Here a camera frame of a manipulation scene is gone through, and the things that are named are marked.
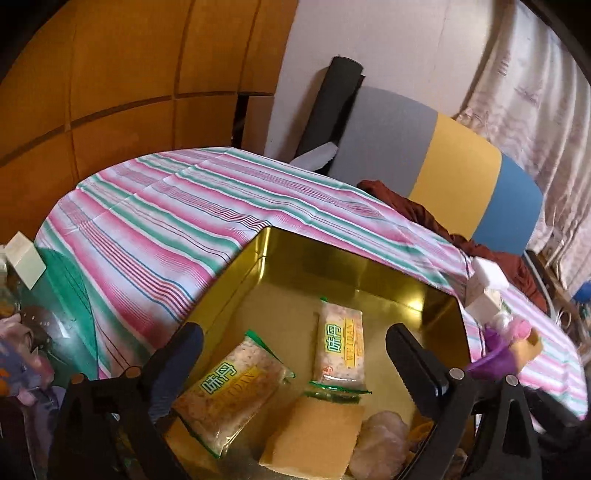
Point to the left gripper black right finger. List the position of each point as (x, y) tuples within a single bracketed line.
[(427, 380)]

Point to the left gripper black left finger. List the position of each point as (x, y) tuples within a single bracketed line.
[(165, 373)]

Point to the Weidan cracker packet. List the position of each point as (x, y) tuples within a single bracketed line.
[(340, 359), (222, 402)]

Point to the purple snack packet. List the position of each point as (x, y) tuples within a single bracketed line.
[(498, 361)]

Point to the white foam block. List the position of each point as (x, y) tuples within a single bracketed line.
[(489, 274)]

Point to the beige cardboard ointment box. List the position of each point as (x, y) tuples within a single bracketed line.
[(483, 304)]

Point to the striped pink green tablecloth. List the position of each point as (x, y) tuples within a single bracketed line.
[(149, 235)]

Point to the dark red cloth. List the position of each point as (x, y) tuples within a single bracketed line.
[(513, 266)]

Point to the wooden side shelf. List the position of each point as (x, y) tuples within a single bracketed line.
[(561, 308)]

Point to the blue item on shelf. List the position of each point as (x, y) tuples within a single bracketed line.
[(583, 295)]

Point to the pale green paper box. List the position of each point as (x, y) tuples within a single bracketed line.
[(22, 255)]

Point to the grey yellow blue chair back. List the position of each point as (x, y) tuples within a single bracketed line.
[(470, 186)]

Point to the patterned beige curtain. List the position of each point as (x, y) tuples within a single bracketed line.
[(532, 101)]

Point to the black rolled mat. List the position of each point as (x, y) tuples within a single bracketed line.
[(332, 106)]

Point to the wooden wardrobe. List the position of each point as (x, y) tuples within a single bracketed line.
[(105, 81)]

